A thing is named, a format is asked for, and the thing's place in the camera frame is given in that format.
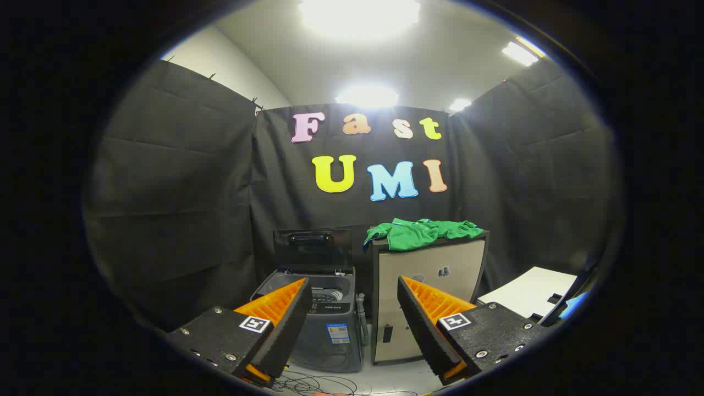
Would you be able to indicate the beige cabinet with black frame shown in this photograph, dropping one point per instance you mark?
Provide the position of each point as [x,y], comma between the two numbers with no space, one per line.
[429,267]

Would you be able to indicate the dark grey washing machine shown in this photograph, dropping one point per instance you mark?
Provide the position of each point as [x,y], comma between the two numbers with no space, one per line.
[330,352]

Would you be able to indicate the dark glass washing machine lid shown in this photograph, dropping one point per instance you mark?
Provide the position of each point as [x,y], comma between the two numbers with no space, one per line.
[313,253]

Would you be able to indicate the black backdrop cloth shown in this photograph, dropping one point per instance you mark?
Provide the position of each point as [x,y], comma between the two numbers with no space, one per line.
[192,192]

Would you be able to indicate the small ceiling light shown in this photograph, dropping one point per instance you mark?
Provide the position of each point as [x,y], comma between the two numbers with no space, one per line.
[460,104]

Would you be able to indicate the light blue object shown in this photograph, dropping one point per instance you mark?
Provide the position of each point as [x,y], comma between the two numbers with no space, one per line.
[573,305]

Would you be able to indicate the white flat board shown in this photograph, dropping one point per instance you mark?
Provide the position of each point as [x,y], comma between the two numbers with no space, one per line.
[528,291]

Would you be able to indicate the green polo shirt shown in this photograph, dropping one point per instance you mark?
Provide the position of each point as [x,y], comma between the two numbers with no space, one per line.
[418,234]

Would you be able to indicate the rectangular ceiling light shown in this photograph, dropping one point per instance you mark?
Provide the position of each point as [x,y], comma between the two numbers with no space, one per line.
[520,53]

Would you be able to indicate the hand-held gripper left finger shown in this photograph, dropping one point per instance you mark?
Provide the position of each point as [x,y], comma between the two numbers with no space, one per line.
[283,330]

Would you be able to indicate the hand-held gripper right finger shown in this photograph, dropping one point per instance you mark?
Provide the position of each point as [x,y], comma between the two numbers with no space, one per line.
[423,330]

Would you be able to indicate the large round ceiling light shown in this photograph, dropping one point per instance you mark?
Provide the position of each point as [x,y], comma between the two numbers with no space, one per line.
[360,14]

